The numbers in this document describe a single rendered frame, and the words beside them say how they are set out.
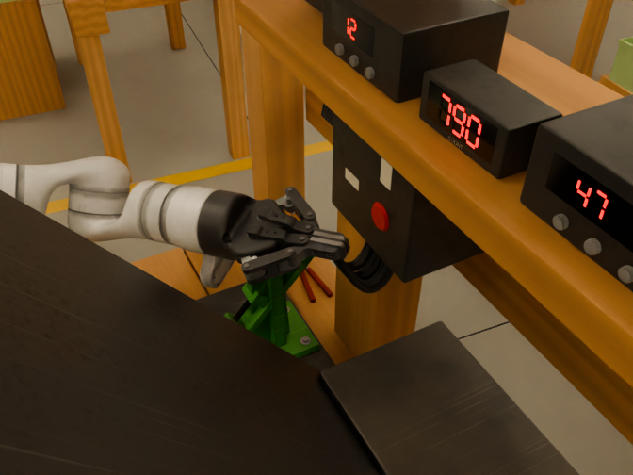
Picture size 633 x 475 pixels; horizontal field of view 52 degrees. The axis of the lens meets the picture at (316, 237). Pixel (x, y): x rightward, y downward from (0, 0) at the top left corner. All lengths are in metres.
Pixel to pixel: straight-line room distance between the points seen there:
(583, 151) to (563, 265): 0.08
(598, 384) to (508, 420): 0.14
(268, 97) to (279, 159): 0.15
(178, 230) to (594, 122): 0.43
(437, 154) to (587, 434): 1.86
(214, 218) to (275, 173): 0.70
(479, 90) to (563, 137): 0.12
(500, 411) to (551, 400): 1.64
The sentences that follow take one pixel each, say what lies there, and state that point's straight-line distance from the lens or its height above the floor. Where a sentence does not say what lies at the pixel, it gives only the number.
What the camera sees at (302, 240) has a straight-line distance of 0.68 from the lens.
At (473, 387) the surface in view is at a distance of 0.80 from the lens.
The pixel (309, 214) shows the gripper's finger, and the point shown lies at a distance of 0.70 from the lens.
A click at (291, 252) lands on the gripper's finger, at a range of 0.67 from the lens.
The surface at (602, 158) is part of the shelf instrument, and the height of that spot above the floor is 1.61.
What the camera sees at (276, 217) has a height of 1.43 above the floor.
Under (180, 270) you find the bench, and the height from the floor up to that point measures 0.88.
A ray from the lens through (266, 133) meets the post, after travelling 1.33.
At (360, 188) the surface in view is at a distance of 0.76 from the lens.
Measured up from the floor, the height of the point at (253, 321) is 1.00.
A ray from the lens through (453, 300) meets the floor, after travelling 2.64.
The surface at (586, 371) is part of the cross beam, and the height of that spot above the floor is 1.22.
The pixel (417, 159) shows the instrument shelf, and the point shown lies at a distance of 0.60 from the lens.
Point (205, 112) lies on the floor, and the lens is 3.81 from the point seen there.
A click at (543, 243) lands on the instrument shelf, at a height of 1.54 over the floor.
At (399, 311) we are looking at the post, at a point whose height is 1.04.
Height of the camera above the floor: 1.87
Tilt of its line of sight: 41 degrees down
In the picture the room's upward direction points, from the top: straight up
